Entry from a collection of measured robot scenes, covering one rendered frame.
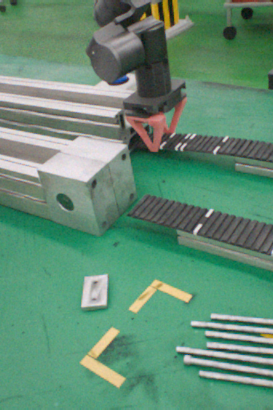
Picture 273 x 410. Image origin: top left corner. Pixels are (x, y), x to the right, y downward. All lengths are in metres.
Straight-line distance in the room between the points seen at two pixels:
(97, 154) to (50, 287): 0.20
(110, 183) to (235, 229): 0.19
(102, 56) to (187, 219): 0.26
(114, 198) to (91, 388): 0.28
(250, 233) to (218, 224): 0.04
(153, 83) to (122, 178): 0.17
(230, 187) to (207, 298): 0.22
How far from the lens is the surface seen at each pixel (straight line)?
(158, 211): 0.64
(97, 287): 0.59
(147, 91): 0.76
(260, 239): 0.58
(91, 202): 0.63
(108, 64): 0.69
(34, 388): 0.53
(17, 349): 0.57
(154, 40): 0.74
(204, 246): 0.61
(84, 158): 0.67
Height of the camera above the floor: 1.20
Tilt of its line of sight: 36 degrees down
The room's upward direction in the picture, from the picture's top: 11 degrees counter-clockwise
